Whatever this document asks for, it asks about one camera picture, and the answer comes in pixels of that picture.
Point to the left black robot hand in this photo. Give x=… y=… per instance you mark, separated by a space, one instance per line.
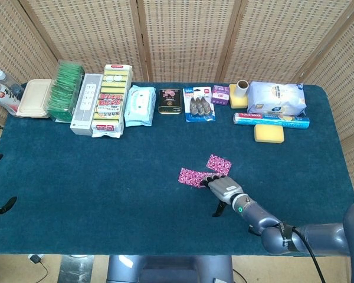
x=6 y=205

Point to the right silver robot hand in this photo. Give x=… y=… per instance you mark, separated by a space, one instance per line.
x=225 y=190

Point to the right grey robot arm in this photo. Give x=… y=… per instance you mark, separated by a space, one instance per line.
x=253 y=210

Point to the yellow sponge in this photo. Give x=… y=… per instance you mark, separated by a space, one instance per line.
x=237 y=101
x=268 y=133

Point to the blue cling wrap roll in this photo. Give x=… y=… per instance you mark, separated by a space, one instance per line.
x=268 y=119

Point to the blue blister pack brown items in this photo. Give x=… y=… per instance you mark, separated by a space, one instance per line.
x=199 y=104

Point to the small purple box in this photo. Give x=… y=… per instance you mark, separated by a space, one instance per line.
x=220 y=95

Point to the silver metal floor plate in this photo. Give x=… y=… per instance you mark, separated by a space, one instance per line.
x=76 y=269

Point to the grey robot torso base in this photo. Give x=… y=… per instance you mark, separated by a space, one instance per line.
x=165 y=271

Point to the white paper roll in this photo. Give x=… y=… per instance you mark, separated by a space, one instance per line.
x=242 y=90

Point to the white tissue bag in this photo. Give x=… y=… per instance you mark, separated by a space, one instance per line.
x=274 y=98

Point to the blue carpet table cover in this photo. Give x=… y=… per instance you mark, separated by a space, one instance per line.
x=106 y=177

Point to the black gold meat tin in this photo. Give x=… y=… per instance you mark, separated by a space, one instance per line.
x=170 y=101

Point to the white labelled drink bottle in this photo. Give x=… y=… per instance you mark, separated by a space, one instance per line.
x=3 y=97

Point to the beige lidded food container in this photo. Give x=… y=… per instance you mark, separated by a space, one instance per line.
x=34 y=98

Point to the light blue wet wipes pack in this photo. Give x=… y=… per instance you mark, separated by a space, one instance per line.
x=138 y=104

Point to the clear bottle white cap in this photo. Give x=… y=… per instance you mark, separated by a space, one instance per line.
x=7 y=81

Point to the white power strip box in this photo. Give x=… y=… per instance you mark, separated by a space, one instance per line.
x=84 y=106

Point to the clear box green tea bags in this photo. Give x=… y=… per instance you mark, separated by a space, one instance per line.
x=63 y=91

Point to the yellow scouring sponge multipack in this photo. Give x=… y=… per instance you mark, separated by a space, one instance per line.
x=110 y=100

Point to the woven wooden folding screen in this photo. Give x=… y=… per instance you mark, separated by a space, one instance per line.
x=186 y=38

